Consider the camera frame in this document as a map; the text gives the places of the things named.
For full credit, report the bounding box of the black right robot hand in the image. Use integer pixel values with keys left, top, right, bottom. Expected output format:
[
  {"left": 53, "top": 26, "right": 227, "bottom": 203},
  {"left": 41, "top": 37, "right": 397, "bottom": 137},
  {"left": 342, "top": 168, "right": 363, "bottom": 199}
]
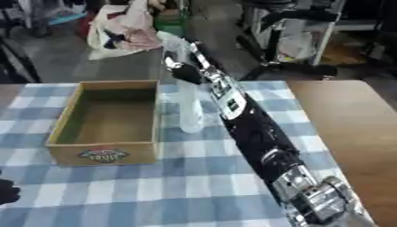
[{"left": 162, "top": 52, "right": 205, "bottom": 86}]

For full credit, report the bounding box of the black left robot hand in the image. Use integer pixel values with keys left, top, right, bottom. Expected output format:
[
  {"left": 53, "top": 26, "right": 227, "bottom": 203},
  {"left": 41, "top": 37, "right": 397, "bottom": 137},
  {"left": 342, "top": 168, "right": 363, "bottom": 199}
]
[{"left": 0, "top": 178, "right": 24, "bottom": 206}]

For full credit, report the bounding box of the translucent white plastic bottle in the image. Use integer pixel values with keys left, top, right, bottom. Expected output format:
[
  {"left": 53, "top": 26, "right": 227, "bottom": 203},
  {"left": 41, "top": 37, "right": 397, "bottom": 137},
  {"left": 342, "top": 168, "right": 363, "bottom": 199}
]
[{"left": 155, "top": 30, "right": 208, "bottom": 135}]

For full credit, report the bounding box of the tan cardboard box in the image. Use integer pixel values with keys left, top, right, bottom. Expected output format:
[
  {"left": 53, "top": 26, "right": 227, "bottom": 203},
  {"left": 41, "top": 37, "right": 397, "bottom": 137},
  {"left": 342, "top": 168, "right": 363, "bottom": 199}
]
[{"left": 43, "top": 79, "right": 163, "bottom": 168}]

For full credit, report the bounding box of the green crate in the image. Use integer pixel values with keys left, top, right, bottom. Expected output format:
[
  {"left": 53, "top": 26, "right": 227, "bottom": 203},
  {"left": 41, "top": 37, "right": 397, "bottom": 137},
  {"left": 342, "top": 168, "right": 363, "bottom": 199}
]
[{"left": 153, "top": 8, "right": 191, "bottom": 37}]

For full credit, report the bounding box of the white bag with clothes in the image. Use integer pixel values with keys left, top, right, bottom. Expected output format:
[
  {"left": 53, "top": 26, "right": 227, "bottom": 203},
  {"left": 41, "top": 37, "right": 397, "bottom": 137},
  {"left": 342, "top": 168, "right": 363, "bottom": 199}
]
[{"left": 85, "top": 0, "right": 167, "bottom": 61}]

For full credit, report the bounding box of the black tripod stand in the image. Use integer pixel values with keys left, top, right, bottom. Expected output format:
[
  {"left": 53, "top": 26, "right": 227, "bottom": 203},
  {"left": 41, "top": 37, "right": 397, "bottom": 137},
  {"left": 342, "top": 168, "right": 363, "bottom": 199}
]
[{"left": 234, "top": 12, "right": 339, "bottom": 82}]

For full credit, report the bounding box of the white shelf rack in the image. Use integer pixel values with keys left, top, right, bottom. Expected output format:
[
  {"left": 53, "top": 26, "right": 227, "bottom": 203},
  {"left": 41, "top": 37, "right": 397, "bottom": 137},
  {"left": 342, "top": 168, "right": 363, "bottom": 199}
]
[{"left": 277, "top": 0, "right": 397, "bottom": 67}]

